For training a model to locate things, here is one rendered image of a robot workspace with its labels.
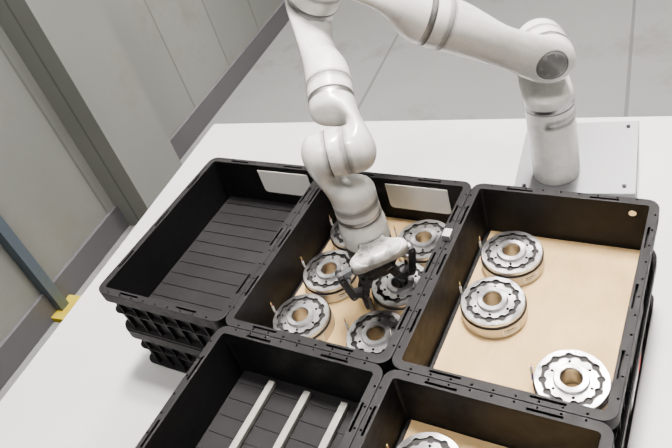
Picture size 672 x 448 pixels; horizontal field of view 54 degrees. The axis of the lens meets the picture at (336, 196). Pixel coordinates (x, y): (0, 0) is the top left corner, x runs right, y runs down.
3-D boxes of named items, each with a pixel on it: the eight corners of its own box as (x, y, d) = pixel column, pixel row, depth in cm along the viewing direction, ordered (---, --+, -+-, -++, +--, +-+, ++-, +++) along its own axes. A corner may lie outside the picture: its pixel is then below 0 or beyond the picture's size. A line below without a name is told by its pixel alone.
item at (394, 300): (385, 259, 120) (385, 257, 119) (438, 268, 115) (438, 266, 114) (362, 301, 113) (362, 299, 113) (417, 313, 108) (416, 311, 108)
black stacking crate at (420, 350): (483, 231, 125) (475, 185, 118) (657, 254, 110) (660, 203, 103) (405, 412, 101) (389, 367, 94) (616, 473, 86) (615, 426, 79)
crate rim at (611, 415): (476, 192, 119) (474, 181, 118) (660, 211, 105) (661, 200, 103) (391, 376, 95) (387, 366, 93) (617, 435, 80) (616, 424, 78)
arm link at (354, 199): (325, 235, 100) (383, 222, 99) (295, 155, 91) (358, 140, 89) (325, 205, 106) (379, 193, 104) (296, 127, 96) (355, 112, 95)
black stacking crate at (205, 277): (232, 197, 155) (213, 158, 148) (342, 212, 140) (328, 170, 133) (124, 331, 130) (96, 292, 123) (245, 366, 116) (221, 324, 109)
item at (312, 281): (319, 248, 127) (318, 246, 126) (366, 256, 122) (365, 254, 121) (294, 287, 120) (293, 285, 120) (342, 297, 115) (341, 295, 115)
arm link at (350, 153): (374, 151, 89) (360, 71, 96) (311, 166, 91) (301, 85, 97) (383, 176, 95) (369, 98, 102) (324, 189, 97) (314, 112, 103)
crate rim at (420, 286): (332, 176, 134) (328, 167, 133) (475, 192, 119) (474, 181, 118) (226, 332, 110) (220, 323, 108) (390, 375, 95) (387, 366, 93)
